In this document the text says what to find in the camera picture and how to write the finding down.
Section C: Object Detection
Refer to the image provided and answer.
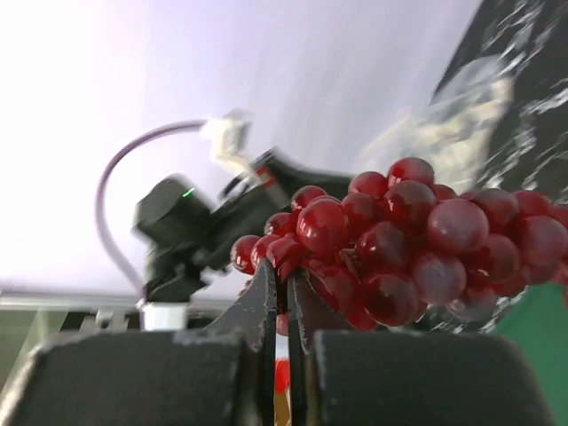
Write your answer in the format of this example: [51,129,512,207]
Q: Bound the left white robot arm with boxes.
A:
[135,150,351,331]

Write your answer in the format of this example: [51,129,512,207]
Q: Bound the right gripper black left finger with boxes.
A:
[203,260,277,425]

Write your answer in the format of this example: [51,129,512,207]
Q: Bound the folded green cloth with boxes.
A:
[494,284,567,398]

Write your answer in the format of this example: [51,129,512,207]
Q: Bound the red fake grape bunch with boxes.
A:
[229,157,567,330]

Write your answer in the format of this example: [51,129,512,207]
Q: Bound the clear zip top bag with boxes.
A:
[353,55,514,193]

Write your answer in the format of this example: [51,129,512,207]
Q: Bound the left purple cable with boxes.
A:
[97,119,208,307]

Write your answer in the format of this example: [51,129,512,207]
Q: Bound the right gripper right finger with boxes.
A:
[287,272,337,425]

